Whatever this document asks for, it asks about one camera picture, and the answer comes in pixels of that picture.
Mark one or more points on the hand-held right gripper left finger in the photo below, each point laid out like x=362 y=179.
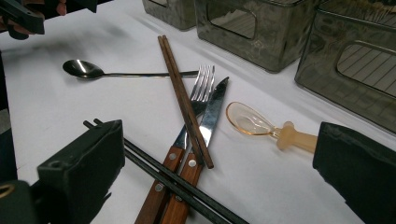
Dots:
x=84 y=168

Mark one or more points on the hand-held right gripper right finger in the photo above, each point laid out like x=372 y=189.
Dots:
x=361 y=168

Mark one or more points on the metal spoon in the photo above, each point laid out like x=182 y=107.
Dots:
x=81 y=68

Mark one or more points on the black chopstick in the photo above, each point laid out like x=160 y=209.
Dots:
x=186 y=195
x=202 y=193

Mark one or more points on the brown wooden chopstick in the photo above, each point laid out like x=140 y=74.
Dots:
x=179 y=93
x=185 y=93

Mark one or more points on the grey transparent plastic bin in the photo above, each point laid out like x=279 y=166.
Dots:
x=174 y=14
x=274 y=46
x=351 y=40

